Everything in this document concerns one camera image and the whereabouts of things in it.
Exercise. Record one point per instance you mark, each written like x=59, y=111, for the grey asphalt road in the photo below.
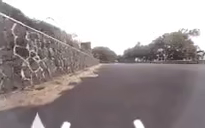
x=133, y=93

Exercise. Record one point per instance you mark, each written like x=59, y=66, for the sandy dirt verge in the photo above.
x=40, y=93

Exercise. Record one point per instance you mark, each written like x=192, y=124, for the robot's own part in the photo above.
x=65, y=125
x=138, y=124

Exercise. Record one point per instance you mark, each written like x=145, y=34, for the row of trees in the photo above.
x=171, y=46

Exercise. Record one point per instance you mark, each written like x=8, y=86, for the bushes above stone wall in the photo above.
x=40, y=25

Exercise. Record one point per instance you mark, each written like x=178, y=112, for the low kerb wall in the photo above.
x=176, y=62

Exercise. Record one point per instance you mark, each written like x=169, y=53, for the dark stone wall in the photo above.
x=26, y=56

